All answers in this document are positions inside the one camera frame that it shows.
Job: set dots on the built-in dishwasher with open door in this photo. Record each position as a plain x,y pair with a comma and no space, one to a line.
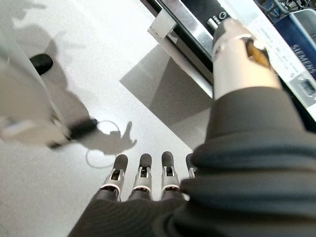
192,29

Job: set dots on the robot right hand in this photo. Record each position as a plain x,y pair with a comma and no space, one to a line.
247,172

